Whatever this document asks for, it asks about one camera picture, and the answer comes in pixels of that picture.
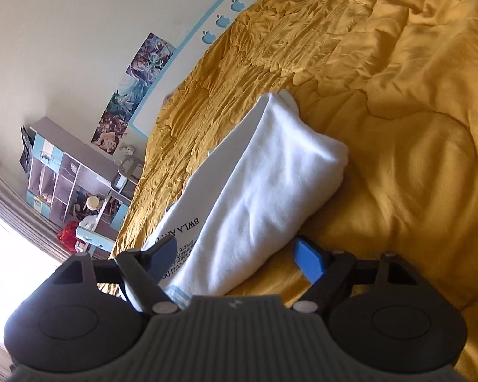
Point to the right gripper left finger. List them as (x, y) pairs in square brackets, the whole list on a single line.
[(141, 273)]

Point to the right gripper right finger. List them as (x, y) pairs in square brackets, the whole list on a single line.
[(327, 272)]

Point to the white printed sweatshirt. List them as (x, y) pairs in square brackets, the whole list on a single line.
[(248, 199)]

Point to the light blue desk chair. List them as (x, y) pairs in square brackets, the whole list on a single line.
[(94, 241)]

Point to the red bag on desk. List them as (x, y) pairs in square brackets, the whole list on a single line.
[(67, 236)]

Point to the grey folding chair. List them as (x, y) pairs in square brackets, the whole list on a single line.
[(128, 174)]

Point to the grey blue bookshelf desk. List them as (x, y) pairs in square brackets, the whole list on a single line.
[(70, 181)]

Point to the grey window curtain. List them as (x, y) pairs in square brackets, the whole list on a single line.
[(19, 216)]

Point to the yellow quilted bedspread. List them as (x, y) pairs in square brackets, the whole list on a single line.
[(394, 80)]

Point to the white blue headboard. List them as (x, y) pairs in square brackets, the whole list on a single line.
[(193, 47)]

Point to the anime wall posters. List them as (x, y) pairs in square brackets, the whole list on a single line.
[(141, 73)]

